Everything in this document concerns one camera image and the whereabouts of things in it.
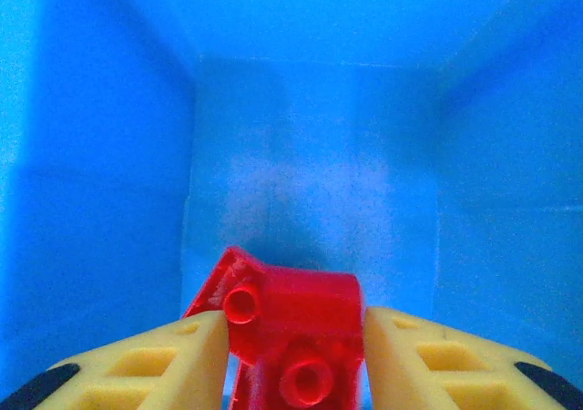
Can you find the red lego brick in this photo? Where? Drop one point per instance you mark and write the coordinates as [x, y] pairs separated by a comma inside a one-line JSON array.
[[309, 310]]

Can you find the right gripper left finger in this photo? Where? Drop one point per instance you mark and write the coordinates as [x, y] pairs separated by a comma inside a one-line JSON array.
[[150, 369]]

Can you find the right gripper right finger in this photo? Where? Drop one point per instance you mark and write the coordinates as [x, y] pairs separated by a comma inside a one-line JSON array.
[[437, 369]]

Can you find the blue plastic bin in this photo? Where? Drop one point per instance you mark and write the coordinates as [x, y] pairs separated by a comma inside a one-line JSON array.
[[291, 109]]

